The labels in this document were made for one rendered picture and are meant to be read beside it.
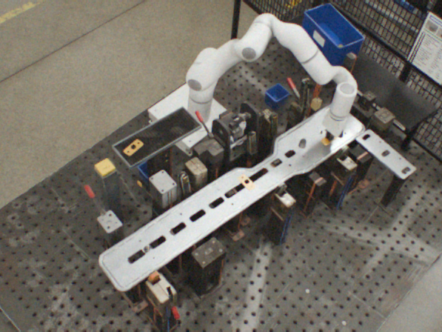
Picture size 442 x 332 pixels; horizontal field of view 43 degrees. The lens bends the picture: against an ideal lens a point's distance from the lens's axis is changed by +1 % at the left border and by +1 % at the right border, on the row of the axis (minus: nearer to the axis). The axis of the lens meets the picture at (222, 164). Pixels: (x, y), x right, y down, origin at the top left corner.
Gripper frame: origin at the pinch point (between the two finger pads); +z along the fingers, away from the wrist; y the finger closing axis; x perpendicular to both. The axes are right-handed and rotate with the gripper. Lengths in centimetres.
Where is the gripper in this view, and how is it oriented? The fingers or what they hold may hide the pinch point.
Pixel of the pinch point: (330, 135)
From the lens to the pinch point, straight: 260.3
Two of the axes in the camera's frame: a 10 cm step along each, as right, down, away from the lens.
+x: 7.7, -4.9, 4.0
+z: -0.6, 5.7, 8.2
